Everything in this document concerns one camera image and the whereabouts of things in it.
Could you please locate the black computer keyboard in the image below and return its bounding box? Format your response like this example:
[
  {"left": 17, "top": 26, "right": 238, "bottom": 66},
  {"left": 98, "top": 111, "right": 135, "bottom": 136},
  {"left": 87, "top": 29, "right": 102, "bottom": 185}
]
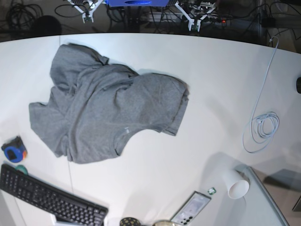
[{"left": 0, "top": 164, "right": 109, "bottom": 226}]

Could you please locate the white paper cup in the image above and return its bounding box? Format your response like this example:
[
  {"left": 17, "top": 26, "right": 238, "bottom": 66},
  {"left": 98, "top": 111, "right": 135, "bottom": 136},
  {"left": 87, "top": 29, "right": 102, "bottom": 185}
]
[{"left": 222, "top": 169, "right": 250, "bottom": 200}]

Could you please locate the green round object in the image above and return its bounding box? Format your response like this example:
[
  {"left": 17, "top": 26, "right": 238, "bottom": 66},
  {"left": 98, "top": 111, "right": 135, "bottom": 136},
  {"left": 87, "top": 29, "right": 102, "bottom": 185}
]
[{"left": 15, "top": 165, "right": 28, "bottom": 175}]

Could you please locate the black round object at edge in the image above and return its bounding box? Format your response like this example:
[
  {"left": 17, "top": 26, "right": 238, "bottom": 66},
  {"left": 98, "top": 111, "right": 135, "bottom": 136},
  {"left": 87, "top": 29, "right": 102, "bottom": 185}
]
[{"left": 296, "top": 77, "right": 301, "bottom": 94}]

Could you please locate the blue box with hole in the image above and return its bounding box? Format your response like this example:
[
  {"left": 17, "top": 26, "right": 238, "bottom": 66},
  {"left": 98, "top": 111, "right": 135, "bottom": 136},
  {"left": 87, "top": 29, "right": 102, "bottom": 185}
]
[{"left": 104, "top": 0, "right": 173, "bottom": 7}]

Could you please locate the smartphone in clear case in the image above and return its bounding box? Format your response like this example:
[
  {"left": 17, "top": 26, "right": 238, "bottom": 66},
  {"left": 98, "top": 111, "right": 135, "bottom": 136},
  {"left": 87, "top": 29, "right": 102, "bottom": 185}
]
[{"left": 170, "top": 191, "right": 211, "bottom": 226}]

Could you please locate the blue orange tape measure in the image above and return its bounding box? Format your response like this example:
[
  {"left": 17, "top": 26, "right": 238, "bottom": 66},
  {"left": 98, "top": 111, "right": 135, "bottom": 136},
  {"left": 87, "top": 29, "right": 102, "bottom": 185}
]
[{"left": 1, "top": 136, "right": 27, "bottom": 163}]

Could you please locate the black gold dotted round object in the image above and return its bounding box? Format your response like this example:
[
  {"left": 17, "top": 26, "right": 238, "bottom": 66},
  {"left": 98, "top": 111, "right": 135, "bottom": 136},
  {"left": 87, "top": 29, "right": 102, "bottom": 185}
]
[{"left": 119, "top": 217, "right": 141, "bottom": 226}]

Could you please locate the grey t-shirt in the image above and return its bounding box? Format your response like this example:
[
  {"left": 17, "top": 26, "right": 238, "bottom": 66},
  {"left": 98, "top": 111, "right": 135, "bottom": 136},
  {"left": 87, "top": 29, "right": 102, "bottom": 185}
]
[{"left": 29, "top": 44, "right": 189, "bottom": 164}]

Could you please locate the small green white chip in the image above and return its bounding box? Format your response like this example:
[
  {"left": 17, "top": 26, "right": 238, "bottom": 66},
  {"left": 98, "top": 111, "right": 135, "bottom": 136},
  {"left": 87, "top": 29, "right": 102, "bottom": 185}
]
[{"left": 207, "top": 187, "right": 216, "bottom": 195}]

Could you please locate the glass side table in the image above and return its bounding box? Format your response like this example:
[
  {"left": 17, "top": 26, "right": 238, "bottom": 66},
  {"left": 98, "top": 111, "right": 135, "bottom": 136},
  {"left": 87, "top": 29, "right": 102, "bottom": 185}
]
[{"left": 233, "top": 165, "right": 301, "bottom": 226}]

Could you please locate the gold rimmed round tin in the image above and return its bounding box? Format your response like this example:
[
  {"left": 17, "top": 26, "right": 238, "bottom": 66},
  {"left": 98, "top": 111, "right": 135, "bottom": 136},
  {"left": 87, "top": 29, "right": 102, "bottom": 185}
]
[{"left": 153, "top": 220, "right": 175, "bottom": 226}]

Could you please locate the white coiled cable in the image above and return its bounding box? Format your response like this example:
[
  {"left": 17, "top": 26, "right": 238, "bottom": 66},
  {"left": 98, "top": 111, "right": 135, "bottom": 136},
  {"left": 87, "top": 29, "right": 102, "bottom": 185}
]
[{"left": 242, "top": 37, "right": 280, "bottom": 154}]

